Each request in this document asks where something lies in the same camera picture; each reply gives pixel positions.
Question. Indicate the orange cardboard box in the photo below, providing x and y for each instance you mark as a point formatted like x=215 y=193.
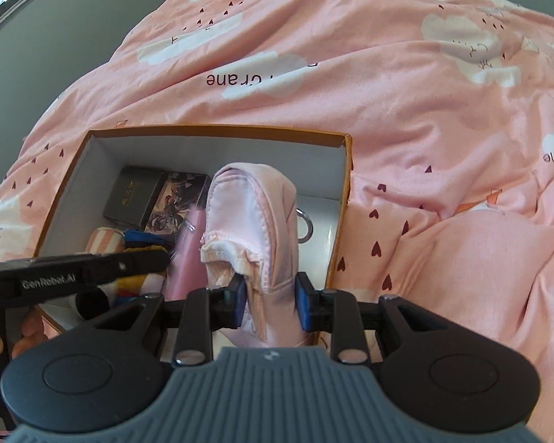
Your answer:
x=258 y=152

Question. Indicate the grey rectangular box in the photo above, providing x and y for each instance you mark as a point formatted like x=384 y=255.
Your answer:
x=131 y=196

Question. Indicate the pink printed blanket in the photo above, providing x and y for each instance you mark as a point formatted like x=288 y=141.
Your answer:
x=397 y=124

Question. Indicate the small pink backpack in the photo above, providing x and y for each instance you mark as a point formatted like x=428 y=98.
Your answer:
x=254 y=221

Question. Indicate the brown plush toy blue hat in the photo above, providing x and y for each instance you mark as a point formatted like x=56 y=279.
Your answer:
x=143 y=284

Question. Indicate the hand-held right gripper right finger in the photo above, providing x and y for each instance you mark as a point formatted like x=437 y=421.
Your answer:
x=303 y=304

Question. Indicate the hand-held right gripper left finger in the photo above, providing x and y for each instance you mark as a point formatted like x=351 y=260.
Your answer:
x=237 y=304

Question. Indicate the dark printed card box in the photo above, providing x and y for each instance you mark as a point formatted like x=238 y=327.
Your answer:
x=175 y=203

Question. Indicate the person's left hand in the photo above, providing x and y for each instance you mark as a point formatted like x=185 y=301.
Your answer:
x=32 y=332

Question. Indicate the pink leather key case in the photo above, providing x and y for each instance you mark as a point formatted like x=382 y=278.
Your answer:
x=189 y=263

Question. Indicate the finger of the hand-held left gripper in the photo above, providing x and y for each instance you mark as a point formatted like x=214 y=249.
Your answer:
x=134 y=264

